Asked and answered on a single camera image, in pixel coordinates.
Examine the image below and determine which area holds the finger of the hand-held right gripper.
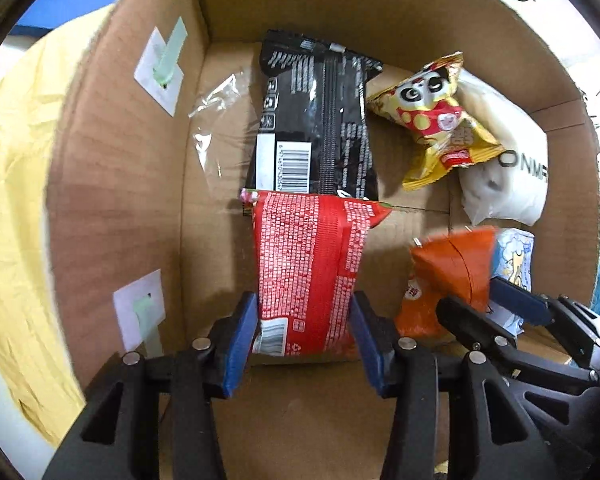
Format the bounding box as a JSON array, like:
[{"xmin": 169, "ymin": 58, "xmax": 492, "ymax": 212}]
[
  {"xmin": 436, "ymin": 296, "xmax": 523, "ymax": 378},
  {"xmin": 489, "ymin": 276, "xmax": 600, "ymax": 395}
]

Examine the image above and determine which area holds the light blue tissue pack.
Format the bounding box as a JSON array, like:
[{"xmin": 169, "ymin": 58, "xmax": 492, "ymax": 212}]
[{"xmin": 489, "ymin": 227, "xmax": 536, "ymax": 335}]

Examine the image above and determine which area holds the yellow tablecloth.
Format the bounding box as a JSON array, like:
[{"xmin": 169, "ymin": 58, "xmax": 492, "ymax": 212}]
[{"xmin": 0, "ymin": 4, "xmax": 117, "ymax": 449}]

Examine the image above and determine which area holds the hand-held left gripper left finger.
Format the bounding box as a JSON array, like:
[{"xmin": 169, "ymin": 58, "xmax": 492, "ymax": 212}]
[{"xmin": 42, "ymin": 291, "xmax": 259, "ymax": 480}]

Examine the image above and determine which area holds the cardboard box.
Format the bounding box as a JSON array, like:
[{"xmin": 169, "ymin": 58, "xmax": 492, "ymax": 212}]
[{"xmin": 46, "ymin": 0, "xmax": 600, "ymax": 480}]

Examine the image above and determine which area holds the yellow cartoon snack packet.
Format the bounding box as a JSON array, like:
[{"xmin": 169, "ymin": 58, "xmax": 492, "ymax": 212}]
[{"xmin": 366, "ymin": 51, "xmax": 505, "ymax": 192}]

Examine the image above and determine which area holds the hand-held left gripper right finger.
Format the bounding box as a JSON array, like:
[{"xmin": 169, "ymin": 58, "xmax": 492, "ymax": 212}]
[{"xmin": 350, "ymin": 290, "xmax": 552, "ymax": 480}]

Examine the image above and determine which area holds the orange snack packet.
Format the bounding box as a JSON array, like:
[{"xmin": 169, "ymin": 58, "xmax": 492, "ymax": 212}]
[{"xmin": 394, "ymin": 225, "xmax": 498, "ymax": 347}]

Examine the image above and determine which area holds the black snack packet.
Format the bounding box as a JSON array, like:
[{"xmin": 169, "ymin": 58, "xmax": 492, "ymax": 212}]
[{"xmin": 244, "ymin": 29, "xmax": 384, "ymax": 202}]

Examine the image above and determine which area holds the white soft packet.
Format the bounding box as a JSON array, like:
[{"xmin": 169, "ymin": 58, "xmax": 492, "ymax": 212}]
[{"xmin": 450, "ymin": 69, "xmax": 550, "ymax": 227}]

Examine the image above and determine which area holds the red snack packet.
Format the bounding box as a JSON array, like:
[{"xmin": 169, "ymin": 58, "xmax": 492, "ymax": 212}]
[{"xmin": 239, "ymin": 187, "xmax": 393, "ymax": 361}]

